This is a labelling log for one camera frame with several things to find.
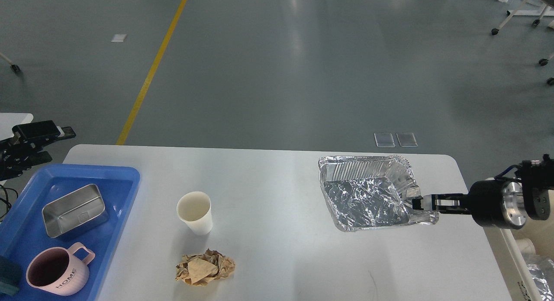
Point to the cream plastic bin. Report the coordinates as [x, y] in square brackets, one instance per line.
[511, 262]

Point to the white side table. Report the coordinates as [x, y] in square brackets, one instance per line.
[10, 119]

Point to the pink ribbed mug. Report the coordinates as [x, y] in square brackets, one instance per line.
[60, 271]

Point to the clear floor plate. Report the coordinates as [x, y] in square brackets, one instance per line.
[384, 140]
[407, 139]

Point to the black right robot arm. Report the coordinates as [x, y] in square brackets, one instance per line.
[536, 177]

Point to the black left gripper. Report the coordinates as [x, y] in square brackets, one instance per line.
[15, 158]

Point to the white paper cup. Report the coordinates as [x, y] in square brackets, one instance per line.
[194, 209]

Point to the white cup in bin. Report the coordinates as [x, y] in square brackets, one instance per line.
[525, 246]

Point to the clear floor plate right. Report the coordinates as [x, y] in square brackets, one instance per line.
[407, 139]

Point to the clear floor plate left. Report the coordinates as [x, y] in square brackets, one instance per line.
[384, 140]

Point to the teal sponge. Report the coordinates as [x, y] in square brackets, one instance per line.
[10, 276]

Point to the brown paper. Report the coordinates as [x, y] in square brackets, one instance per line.
[202, 268]

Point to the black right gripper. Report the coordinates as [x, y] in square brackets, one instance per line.
[492, 203]

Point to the crumpled foil in bin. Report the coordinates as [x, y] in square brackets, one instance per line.
[541, 269]

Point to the stainless steel rectangular container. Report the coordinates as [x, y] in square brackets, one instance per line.
[75, 213]

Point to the blue plastic tray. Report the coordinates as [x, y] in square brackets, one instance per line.
[23, 234]

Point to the aluminium foil tray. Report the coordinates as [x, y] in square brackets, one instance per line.
[371, 192]

